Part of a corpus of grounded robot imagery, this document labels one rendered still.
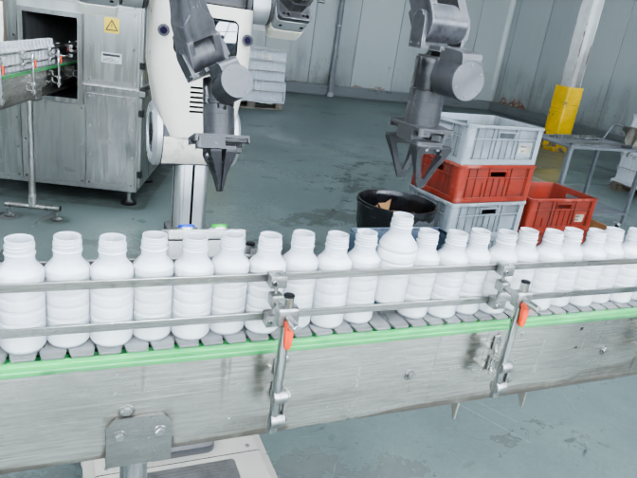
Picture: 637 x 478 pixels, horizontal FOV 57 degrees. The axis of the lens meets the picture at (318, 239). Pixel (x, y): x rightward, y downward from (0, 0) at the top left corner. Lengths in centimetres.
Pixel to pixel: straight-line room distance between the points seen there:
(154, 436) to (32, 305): 28
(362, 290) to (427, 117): 31
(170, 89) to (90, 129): 323
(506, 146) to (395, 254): 252
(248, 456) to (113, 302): 107
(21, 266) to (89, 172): 384
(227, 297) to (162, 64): 66
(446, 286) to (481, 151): 229
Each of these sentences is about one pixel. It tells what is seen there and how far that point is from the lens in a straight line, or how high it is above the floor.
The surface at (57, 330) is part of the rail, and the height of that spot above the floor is 104.
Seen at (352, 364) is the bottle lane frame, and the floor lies 94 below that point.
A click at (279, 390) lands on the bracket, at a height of 95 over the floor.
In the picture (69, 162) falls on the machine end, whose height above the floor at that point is 30.
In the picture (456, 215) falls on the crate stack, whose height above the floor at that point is 60.
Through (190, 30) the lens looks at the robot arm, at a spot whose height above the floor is 145.
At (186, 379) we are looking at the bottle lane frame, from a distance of 94.
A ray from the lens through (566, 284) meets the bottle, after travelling 131.
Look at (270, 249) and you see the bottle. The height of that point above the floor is 115.
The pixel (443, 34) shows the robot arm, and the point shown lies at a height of 150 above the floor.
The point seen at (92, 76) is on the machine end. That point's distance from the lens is 455.
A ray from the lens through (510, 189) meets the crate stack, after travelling 361.
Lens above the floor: 148
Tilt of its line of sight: 20 degrees down
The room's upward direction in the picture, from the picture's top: 8 degrees clockwise
